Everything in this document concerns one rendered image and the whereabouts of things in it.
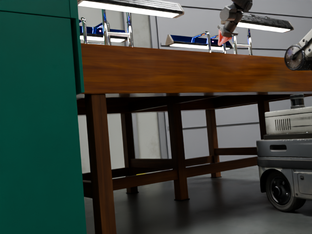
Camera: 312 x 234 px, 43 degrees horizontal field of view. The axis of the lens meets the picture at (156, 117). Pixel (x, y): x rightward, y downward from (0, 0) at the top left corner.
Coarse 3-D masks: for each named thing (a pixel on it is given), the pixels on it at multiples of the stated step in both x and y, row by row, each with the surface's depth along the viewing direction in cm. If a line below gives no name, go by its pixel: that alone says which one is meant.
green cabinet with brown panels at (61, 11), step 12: (0, 0) 123; (12, 0) 125; (24, 0) 127; (36, 0) 130; (48, 0) 132; (60, 0) 135; (72, 0) 137; (12, 12) 125; (24, 12) 127; (36, 12) 129; (48, 12) 132; (60, 12) 134; (72, 12) 137
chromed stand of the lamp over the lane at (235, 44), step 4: (248, 28) 269; (248, 32) 269; (248, 36) 269; (248, 40) 269; (236, 44) 261; (240, 44) 263; (244, 44) 266; (248, 44) 269; (236, 48) 260; (248, 48) 270; (236, 52) 260; (252, 52) 269
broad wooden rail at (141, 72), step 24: (96, 48) 145; (120, 48) 151; (144, 48) 158; (96, 72) 145; (120, 72) 151; (144, 72) 157; (168, 72) 164; (192, 72) 172; (216, 72) 180; (240, 72) 190; (264, 72) 200; (288, 72) 212; (120, 96) 161; (144, 96) 169
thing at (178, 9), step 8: (80, 0) 177; (88, 0) 178; (96, 0) 180; (104, 0) 183; (112, 0) 185; (120, 0) 188; (128, 0) 192; (136, 0) 195; (144, 0) 199; (152, 0) 202; (160, 0) 206; (144, 8) 196; (152, 8) 199; (160, 8) 202; (168, 8) 205; (176, 8) 209; (176, 16) 214
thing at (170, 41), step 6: (168, 36) 280; (174, 36) 282; (180, 36) 286; (186, 36) 290; (168, 42) 280; (174, 42) 278; (180, 42) 281; (186, 42) 285; (192, 42) 288; (198, 42) 292; (204, 42) 296; (216, 42) 304; (228, 42) 313
